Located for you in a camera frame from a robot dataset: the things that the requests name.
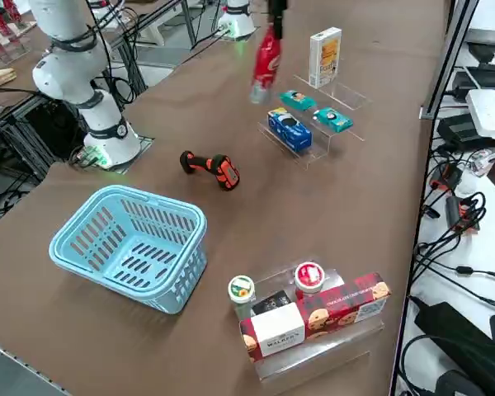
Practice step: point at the red Coca-Cola bottle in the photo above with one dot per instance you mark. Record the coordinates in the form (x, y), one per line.
(266, 62)

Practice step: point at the white orange cookie box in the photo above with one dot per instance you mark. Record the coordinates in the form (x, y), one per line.
(326, 53)

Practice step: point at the orange black barcode scanner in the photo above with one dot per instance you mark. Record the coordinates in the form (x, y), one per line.
(227, 173)

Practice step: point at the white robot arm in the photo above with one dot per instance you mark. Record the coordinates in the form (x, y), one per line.
(86, 95)
(235, 22)

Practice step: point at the light blue shopping basket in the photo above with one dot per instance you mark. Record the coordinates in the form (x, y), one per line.
(59, 251)

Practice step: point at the teal snack packet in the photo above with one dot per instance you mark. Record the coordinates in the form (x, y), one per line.
(299, 101)
(334, 119)

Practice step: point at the blue Oreo cookie box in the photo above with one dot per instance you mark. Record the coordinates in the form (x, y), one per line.
(290, 132)

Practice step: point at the clear acrylic tiered shelf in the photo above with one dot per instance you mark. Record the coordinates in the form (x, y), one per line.
(313, 160)

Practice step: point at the large black power adapter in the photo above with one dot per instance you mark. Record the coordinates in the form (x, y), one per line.
(462, 132)

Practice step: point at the small black power adapter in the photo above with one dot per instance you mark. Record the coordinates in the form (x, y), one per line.
(453, 212)

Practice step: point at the red-lidded cup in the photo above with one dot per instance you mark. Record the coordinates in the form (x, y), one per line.
(309, 276)

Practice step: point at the green-lidded white jar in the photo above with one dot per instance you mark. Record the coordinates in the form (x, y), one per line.
(241, 288)

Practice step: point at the sandwich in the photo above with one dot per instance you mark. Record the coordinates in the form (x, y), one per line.
(0, 77)

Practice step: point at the small black box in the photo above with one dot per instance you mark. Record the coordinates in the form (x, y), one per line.
(270, 303)

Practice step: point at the red tartan cookie box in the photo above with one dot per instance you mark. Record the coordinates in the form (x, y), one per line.
(334, 307)

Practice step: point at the clear acrylic display stand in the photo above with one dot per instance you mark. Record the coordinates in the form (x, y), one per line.
(313, 359)

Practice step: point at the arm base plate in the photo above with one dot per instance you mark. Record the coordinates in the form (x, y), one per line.
(251, 32)
(144, 144)

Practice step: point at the aluminium frame post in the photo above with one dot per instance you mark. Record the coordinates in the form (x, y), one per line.
(449, 57)

